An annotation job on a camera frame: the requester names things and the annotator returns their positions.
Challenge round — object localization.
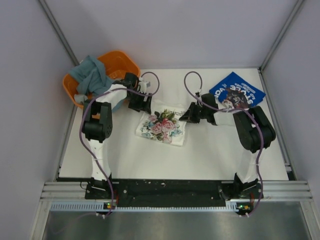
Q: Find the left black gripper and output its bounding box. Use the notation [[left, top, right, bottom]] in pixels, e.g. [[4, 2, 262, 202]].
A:
[[125, 89, 152, 115]]

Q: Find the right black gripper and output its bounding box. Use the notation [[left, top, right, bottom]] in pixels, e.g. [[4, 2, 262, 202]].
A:
[[180, 102, 209, 124]]

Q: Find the white t shirt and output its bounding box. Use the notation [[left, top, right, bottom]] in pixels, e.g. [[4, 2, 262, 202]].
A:
[[135, 99, 187, 147]]

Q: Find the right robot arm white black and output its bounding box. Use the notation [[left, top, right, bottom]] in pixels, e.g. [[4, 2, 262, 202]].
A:
[[179, 93, 276, 200]]

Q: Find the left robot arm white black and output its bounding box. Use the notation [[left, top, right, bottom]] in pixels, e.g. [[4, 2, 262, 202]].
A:
[[79, 72, 153, 199]]

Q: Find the blue folded t shirt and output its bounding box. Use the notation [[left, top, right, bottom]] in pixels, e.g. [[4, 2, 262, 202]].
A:
[[209, 72, 266, 109]]

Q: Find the orange plastic basket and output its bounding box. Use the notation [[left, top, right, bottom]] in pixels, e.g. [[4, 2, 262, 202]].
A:
[[61, 50, 141, 110]]

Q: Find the teal grey t shirt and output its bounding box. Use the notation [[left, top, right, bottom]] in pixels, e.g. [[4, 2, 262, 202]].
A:
[[62, 55, 126, 109]]

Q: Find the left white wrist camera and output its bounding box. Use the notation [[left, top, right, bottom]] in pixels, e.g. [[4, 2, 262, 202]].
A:
[[138, 77, 151, 96]]

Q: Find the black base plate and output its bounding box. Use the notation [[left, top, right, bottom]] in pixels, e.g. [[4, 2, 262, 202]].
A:
[[85, 179, 259, 208]]

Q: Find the aluminium frame rail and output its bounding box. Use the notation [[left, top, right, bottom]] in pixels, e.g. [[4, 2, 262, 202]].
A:
[[40, 181, 313, 202]]

